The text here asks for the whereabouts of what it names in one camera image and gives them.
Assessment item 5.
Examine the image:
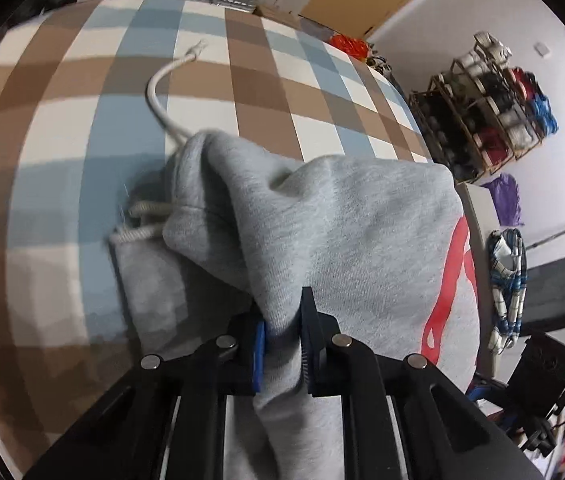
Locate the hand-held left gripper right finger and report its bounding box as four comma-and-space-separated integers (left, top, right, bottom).
298, 286, 545, 480

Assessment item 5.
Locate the pile of loose shoes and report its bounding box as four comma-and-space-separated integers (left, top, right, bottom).
365, 45, 393, 76

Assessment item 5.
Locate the grey printed hoodie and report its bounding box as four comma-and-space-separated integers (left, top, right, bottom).
107, 40, 480, 480

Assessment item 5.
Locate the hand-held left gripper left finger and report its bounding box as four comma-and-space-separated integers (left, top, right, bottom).
22, 317, 268, 480

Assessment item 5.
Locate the blue plaid shirt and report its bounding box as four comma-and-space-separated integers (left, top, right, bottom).
485, 227, 530, 351

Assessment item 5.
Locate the shoe rack with shoes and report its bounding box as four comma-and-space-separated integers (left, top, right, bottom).
412, 32, 560, 181

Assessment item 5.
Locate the wooden shoe rack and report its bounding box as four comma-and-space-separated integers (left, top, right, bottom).
409, 30, 545, 183

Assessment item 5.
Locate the brown blue checked bed blanket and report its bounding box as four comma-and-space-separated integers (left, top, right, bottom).
0, 0, 435, 480

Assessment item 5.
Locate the purple bag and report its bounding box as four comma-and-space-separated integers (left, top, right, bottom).
482, 172, 523, 228

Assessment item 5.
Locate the orange plastic bag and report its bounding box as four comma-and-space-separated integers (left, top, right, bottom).
329, 34, 369, 61

